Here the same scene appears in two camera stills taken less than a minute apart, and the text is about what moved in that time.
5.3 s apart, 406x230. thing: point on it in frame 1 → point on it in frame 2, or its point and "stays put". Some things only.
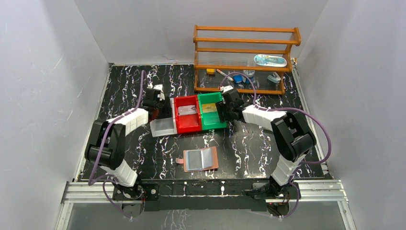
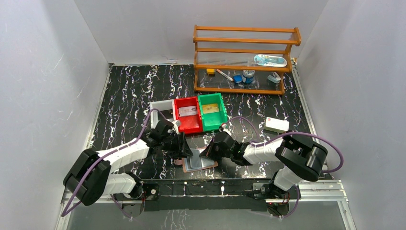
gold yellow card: x=209 y=107 stays put
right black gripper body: x=229 y=115 → x=218 y=154
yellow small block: x=210 y=71 stays put
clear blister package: x=270 y=60 stays put
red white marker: x=224 y=74 stays put
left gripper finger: x=166 y=111 → x=184 y=151
